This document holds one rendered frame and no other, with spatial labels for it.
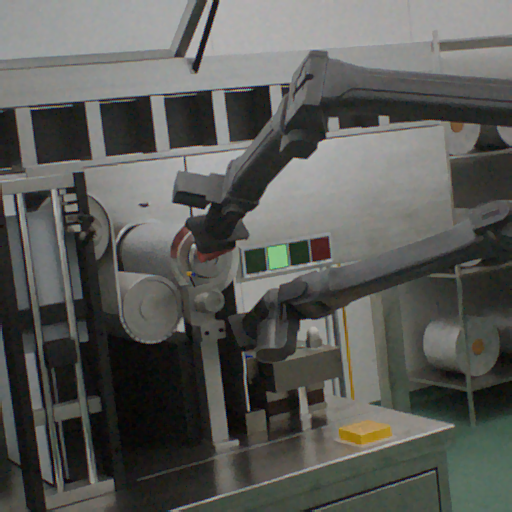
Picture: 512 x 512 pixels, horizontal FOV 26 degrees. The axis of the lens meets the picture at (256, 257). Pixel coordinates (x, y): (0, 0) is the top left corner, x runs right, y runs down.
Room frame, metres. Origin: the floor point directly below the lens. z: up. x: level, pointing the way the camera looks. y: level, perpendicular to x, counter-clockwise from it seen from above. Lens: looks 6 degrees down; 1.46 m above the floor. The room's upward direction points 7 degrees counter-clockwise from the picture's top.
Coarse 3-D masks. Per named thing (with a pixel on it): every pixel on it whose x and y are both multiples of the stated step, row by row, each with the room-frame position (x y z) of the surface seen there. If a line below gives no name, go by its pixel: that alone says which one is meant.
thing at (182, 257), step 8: (184, 240) 2.03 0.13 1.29; (192, 240) 2.04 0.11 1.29; (184, 248) 2.03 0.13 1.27; (184, 256) 2.02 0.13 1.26; (184, 264) 2.02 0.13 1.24; (184, 272) 2.02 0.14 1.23; (224, 272) 2.07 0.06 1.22; (192, 280) 2.03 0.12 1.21; (200, 280) 2.04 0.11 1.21; (208, 280) 2.05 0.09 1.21; (216, 280) 2.06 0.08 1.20
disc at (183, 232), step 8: (184, 232) 2.03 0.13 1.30; (176, 240) 2.02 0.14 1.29; (176, 248) 2.02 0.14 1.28; (176, 256) 2.02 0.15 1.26; (232, 256) 2.08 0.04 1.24; (176, 264) 2.02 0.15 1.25; (232, 264) 2.08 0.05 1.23; (176, 272) 2.02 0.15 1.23; (232, 272) 2.08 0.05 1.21; (176, 280) 2.02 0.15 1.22; (184, 280) 2.03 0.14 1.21; (224, 280) 2.07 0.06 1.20; (216, 288) 2.06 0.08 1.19; (224, 288) 2.07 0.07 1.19
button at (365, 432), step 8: (352, 424) 1.96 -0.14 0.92; (360, 424) 1.95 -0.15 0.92; (368, 424) 1.94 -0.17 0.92; (376, 424) 1.94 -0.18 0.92; (384, 424) 1.93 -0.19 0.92; (344, 432) 1.93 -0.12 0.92; (352, 432) 1.91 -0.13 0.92; (360, 432) 1.90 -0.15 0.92; (368, 432) 1.90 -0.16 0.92; (376, 432) 1.90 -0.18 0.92; (384, 432) 1.91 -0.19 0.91; (344, 440) 1.93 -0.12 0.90; (352, 440) 1.91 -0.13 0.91; (360, 440) 1.89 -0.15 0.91; (368, 440) 1.90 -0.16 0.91; (376, 440) 1.90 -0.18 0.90
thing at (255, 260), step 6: (246, 252) 2.47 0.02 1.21; (252, 252) 2.48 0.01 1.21; (258, 252) 2.49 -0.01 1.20; (264, 252) 2.49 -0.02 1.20; (246, 258) 2.47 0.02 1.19; (252, 258) 2.48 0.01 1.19; (258, 258) 2.49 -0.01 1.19; (264, 258) 2.49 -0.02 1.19; (246, 264) 2.47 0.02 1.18; (252, 264) 2.48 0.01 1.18; (258, 264) 2.49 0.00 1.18; (264, 264) 2.49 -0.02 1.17; (252, 270) 2.48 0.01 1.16; (258, 270) 2.48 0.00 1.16
